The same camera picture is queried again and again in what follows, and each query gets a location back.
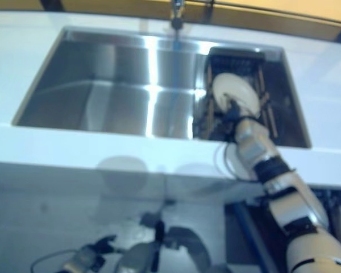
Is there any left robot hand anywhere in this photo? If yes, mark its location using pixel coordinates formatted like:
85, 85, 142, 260
92, 234, 117, 256

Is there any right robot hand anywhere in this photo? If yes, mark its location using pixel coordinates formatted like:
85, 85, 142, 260
225, 98, 247, 122

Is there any cream plate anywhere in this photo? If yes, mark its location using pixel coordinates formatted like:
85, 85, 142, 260
211, 72, 261, 118

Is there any dishwasher door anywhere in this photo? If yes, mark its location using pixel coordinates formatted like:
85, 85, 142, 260
232, 201, 273, 273

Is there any built-in dishwasher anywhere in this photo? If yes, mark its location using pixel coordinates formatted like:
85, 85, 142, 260
223, 184, 341, 273

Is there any black sink drying rack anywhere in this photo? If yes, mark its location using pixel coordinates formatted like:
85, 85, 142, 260
195, 46, 280, 142

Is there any chrome gooseneck kitchen faucet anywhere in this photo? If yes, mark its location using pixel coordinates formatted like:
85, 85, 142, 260
169, 0, 186, 31

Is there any stainless steel sink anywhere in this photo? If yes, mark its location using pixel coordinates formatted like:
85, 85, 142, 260
11, 25, 313, 150

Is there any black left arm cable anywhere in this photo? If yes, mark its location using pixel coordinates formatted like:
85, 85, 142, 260
30, 249, 82, 273

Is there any yellow window with dark frame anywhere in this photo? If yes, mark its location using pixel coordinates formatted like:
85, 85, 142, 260
39, 0, 341, 44

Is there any dishwasher wire rack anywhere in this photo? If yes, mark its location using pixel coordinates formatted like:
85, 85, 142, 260
312, 189, 341, 238

